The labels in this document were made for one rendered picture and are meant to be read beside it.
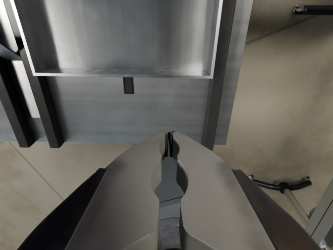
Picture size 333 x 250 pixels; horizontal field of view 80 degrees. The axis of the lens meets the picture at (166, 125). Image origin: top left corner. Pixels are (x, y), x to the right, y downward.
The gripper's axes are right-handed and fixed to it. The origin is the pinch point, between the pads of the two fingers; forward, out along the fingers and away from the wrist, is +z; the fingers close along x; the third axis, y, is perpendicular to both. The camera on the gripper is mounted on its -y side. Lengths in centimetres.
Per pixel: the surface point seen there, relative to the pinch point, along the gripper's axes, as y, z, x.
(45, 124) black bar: 10.0, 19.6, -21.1
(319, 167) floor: 95, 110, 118
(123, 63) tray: 0.0, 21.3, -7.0
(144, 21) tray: -5.8, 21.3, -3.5
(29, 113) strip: 8.8, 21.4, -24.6
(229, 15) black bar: -6.7, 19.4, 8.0
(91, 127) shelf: 11.6, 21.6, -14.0
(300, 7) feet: -11, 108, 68
